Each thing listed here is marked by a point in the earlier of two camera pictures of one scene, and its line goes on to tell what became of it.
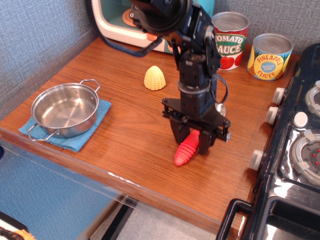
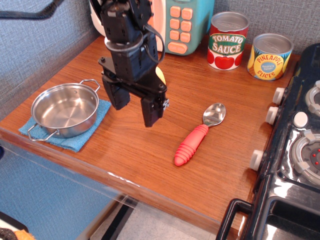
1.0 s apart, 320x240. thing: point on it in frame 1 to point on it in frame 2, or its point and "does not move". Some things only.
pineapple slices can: x=270 y=56 does not move
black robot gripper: x=200 y=111 to x=136 y=68
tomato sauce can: x=231 y=30 does not move
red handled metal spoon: x=191 y=141 does not move
